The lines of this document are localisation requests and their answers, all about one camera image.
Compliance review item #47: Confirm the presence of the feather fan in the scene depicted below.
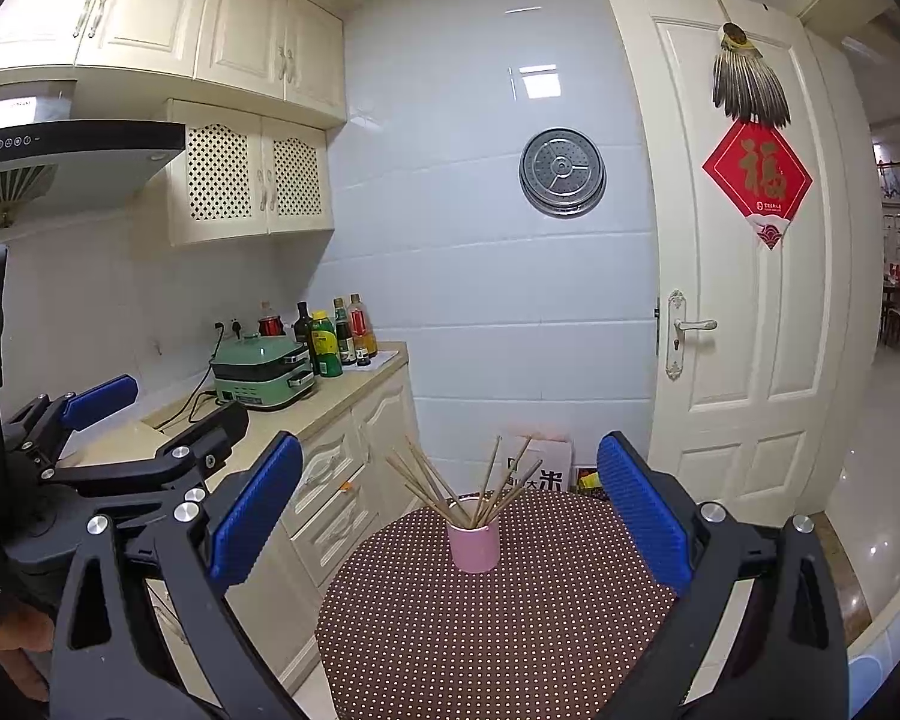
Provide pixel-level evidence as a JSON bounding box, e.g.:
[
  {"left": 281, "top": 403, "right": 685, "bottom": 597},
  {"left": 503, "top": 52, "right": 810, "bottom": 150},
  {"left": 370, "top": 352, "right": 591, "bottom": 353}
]
[{"left": 711, "top": 24, "right": 792, "bottom": 126}]

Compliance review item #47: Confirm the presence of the black power cable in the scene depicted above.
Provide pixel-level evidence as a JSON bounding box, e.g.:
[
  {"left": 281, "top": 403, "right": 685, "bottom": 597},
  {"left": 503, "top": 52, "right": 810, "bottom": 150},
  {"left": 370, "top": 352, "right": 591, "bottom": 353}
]
[{"left": 161, "top": 382, "right": 222, "bottom": 428}]

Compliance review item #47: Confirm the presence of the green electric cooker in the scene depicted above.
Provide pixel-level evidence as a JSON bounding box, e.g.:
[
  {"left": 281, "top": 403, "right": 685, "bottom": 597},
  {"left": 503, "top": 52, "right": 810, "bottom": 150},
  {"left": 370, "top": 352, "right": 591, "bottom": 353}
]
[{"left": 210, "top": 334, "right": 317, "bottom": 412}]

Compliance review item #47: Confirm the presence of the cream base cabinet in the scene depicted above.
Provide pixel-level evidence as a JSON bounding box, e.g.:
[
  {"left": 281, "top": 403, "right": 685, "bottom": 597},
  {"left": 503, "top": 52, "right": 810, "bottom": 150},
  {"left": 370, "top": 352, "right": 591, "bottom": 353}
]
[{"left": 142, "top": 360, "right": 421, "bottom": 706}]

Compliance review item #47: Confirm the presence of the white rice bag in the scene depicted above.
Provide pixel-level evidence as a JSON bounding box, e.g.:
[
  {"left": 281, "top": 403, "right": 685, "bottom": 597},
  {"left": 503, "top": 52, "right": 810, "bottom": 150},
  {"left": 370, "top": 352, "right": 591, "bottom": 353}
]
[{"left": 495, "top": 431, "right": 575, "bottom": 496}]

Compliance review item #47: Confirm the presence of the black range hood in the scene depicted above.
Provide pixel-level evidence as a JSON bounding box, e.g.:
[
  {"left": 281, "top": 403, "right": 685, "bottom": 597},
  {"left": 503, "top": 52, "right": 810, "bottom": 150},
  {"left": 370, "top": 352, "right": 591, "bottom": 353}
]
[{"left": 0, "top": 79, "right": 188, "bottom": 200}]

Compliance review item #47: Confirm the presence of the silver door handle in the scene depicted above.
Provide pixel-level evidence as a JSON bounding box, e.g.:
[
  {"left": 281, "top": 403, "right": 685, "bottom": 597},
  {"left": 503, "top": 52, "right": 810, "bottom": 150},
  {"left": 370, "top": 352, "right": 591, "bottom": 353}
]
[{"left": 665, "top": 289, "right": 719, "bottom": 380}]

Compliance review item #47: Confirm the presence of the cream lattice door cabinet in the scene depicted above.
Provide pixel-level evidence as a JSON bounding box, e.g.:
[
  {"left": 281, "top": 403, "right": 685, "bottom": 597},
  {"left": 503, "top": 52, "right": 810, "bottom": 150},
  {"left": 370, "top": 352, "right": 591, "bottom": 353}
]
[{"left": 166, "top": 97, "right": 336, "bottom": 247}]

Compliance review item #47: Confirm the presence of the brown polka dot tablecloth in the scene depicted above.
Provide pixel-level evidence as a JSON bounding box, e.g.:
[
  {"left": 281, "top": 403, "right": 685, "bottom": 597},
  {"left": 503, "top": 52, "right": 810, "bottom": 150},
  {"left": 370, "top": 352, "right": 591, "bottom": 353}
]
[{"left": 315, "top": 491, "right": 721, "bottom": 720}]

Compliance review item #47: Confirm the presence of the white door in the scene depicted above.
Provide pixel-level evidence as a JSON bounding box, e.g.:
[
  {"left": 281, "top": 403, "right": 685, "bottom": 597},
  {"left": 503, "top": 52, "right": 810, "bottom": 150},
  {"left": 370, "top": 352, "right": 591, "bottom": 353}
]
[{"left": 601, "top": 0, "right": 852, "bottom": 533}]

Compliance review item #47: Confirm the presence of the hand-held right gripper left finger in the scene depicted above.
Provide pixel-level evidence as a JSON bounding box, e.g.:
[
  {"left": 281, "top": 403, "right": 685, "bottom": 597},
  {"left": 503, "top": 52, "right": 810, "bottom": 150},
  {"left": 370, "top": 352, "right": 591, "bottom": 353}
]
[{"left": 49, "top": 431, "right": 323, "bottom": 720}]

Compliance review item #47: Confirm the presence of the cream upper wall cabinet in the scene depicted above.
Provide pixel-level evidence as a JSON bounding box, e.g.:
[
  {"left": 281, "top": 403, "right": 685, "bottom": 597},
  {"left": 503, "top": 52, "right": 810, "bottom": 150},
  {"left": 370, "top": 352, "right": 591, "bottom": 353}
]
[{"left": 0, "top": 0, "right": 347, "bottom": 128}]

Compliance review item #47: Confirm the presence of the beige countertop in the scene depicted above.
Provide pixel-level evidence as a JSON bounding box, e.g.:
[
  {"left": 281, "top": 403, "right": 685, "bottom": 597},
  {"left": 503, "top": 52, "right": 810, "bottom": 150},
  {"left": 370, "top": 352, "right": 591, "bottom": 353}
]
[{"left": 67, "top": 341, "right": 410, "bottom": 466}]

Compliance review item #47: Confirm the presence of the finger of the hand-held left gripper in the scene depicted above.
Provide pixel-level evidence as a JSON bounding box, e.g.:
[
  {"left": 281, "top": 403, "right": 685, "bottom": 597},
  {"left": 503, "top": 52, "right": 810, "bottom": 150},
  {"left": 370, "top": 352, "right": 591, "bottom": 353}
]
[
  {"left": 41, "top": 400, "right": 251, "bottom": 518},
  {"left": 1, "top": 373, "right": 139, "bottom": 485}
]

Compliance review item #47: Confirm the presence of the dark bottle green cap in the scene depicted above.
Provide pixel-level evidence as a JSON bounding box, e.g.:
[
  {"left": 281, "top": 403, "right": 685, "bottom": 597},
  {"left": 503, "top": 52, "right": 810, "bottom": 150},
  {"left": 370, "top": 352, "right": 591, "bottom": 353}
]
[{"left": 333, "top": 298, "right": 356, "bottom": 367}]

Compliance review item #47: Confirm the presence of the red diamond door decoration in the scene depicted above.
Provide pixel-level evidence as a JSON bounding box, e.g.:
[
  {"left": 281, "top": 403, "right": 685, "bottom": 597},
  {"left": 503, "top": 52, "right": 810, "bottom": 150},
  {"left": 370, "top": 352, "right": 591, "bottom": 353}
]
[{"left": 703, "top": 120, "right": 815, "bottom": 251}]

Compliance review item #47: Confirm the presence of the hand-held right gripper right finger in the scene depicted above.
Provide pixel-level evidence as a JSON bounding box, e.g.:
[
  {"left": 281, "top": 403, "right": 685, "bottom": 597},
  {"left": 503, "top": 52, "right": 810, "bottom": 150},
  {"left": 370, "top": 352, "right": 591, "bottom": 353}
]
[{"left": 570, "top": 431, "right": 850, "bottom": 720}]

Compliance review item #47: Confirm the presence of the red orange bottle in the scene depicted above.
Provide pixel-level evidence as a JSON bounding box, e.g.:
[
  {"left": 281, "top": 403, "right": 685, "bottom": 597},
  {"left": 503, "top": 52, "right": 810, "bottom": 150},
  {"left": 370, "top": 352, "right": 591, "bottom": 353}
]
[{"left": 347, "top": 293, "right": 378, "bottom": 359}]

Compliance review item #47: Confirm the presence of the yellow green bottle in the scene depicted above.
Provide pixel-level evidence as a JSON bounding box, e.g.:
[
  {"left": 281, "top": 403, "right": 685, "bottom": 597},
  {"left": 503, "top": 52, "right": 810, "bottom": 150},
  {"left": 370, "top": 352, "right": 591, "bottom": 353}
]
[{"left": 311, "top": 310, "right": 344, "bottom": 378}]

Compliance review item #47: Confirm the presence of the pink cup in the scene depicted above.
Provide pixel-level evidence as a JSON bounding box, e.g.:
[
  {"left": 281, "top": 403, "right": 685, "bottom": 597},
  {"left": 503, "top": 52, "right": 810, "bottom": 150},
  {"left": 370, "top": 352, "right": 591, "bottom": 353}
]
[{"left": 447, "top": 517, "right": 501, "bottom": 575}]

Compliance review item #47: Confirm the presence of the person's left hand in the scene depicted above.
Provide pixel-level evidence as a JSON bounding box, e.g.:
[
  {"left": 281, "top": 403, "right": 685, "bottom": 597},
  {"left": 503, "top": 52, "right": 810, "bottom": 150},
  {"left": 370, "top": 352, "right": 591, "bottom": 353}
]
[{"left": 0, "top": 615, "right": 53, "bottom": 702}]

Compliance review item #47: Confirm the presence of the bunch of wooden chopsticks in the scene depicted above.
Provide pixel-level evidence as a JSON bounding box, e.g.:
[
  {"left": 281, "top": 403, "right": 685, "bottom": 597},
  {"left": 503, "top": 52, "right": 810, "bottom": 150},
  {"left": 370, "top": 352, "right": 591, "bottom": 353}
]
[{"left": 385, "top": 431, "right": 545, "bottom": 530}]

